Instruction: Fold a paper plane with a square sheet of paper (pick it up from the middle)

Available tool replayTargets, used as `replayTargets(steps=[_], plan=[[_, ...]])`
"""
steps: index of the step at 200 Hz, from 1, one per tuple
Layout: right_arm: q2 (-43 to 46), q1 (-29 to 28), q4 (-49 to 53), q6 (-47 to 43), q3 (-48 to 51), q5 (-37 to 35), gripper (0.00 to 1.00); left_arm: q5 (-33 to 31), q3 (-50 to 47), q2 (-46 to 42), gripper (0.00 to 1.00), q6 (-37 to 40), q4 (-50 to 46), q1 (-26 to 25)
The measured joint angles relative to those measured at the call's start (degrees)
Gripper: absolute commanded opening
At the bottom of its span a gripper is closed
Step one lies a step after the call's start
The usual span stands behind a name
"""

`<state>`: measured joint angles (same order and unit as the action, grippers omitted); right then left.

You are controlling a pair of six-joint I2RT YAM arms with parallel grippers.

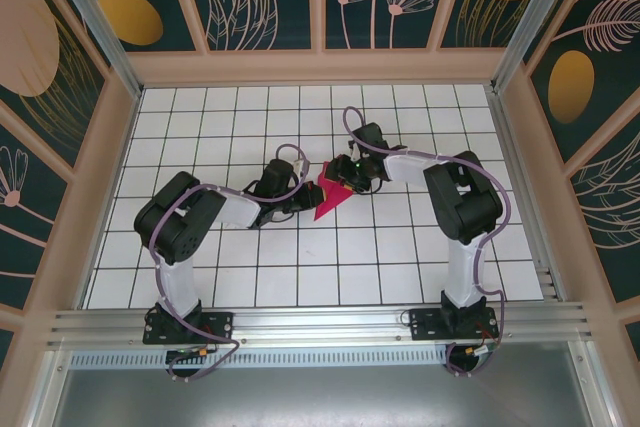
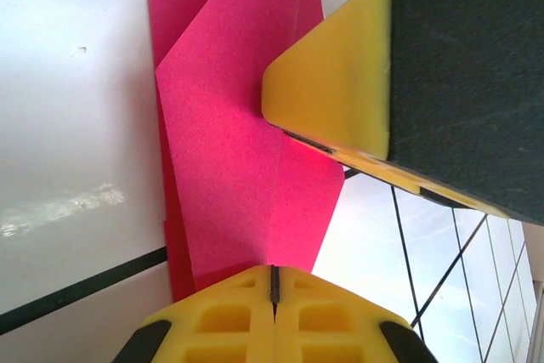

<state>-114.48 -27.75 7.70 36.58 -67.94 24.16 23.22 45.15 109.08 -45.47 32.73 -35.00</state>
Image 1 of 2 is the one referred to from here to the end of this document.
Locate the grey metal sheet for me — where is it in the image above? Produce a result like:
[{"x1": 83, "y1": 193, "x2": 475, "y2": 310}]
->
[{"x1": 49, "y1": 366, "x2": 601, "y2": 427}]

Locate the long aluminium mounting rail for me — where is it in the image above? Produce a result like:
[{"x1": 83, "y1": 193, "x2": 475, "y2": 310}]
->
[{"x1": 47, "y1": 301, "x2": 594, "y2": 348}]

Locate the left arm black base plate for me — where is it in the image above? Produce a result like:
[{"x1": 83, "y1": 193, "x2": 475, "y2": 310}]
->
[{"x1": 142, "y1": 310, "x2": 236, "y2": 346}]

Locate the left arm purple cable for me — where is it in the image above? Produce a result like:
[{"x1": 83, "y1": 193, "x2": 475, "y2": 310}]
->
[{"x1": 157, "y1": 144, "x2": 311, "y2": 383}]

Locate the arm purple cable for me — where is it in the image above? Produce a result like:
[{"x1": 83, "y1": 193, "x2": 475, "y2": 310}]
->
[
  {"x1": 157, "y1": 144, "x2": 311, "y2": 383},
  {"x1": 342, "y1": 105, "x2": 514, "y2": 379}
]

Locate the slotted grey cable duct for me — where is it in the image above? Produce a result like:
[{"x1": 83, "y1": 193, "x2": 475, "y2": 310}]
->
[{"x1": 69, "y1": 350, "x2": 571, "y2": 368}]

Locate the aluminium side rail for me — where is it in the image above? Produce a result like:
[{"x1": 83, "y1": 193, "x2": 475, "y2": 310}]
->
[{"x1": 487, "y1": 86, "x2": 571, "y2": 303}]

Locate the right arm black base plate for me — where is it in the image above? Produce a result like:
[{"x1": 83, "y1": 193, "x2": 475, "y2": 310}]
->
[{"x1": 408, "y1": 307, "x2": 499, "y2": 343}]

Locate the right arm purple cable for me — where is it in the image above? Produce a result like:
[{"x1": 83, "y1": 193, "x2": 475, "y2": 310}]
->
[{"x1": 342, "y1": 105, "x2": 514, "y2": 379}]

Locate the aluminium corner post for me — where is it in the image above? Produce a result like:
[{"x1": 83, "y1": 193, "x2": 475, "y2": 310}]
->
[
  {"x1": 39, "y1": 0, "x2": 144, "y2": 98},
  {"x1": 492, "y1": 0, "x2": 576, "y2": 93}
]

